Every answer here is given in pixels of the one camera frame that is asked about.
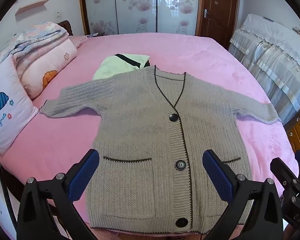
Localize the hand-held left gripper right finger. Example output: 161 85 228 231
202 149 284 240

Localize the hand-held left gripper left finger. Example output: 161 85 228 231
16 149 100 240

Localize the grey knit cardigan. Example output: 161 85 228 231
39 65 280 233

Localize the white lace furniture cover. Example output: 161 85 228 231
227 14 300 125

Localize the light green striped garment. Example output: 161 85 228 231
92 53 150 82

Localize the pink cartoon pillow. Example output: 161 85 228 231
12 39 78 99

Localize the pink bed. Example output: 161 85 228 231
0 32 300 240

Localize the folded floral quilt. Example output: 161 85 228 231
0 21 69 63

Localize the dark wooden headboard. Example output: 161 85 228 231
57 20 74 37

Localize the brown wooden door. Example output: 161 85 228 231
195 0 240 50

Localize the floral sliding door wardrobe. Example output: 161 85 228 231
80 0 203 37

